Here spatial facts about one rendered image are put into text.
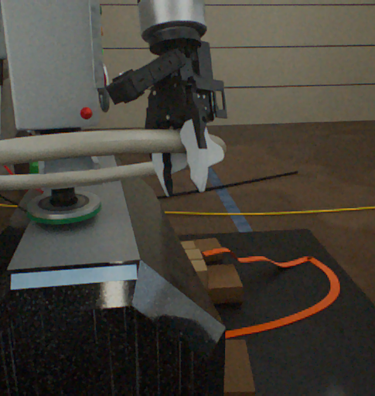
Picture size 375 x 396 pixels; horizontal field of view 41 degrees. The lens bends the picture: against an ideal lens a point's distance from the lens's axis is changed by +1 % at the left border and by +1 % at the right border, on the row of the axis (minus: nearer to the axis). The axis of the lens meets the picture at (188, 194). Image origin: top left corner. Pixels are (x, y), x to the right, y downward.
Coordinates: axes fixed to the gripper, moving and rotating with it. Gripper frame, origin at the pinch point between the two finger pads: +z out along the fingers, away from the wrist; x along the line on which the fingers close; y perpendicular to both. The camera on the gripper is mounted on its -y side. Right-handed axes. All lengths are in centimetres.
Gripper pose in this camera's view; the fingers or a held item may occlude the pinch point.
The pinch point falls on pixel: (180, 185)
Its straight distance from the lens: 65.4
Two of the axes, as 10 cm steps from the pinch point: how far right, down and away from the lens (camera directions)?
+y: 6.9, -0.5, 7.2
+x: -7.2, 1.1, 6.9
